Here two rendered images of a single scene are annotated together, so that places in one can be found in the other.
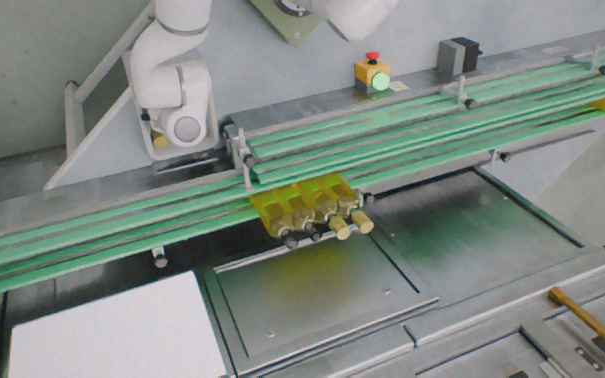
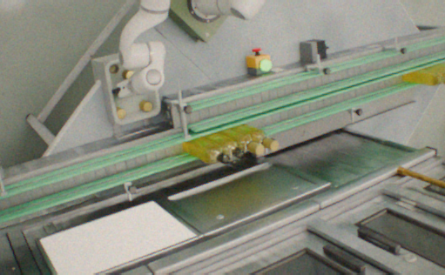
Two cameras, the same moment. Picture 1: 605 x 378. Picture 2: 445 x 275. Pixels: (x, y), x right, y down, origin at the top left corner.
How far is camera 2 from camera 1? 77 cm
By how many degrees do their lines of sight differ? 17
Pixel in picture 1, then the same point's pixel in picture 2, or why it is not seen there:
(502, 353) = (374, 204)
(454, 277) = (339, 178)
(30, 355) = (57, 248)
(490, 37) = (332, 40)
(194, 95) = (157, 56)
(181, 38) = (156, 16)
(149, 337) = (136, 231)
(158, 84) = (137, 50)
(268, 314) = (216, 210)
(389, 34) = (265, 37)
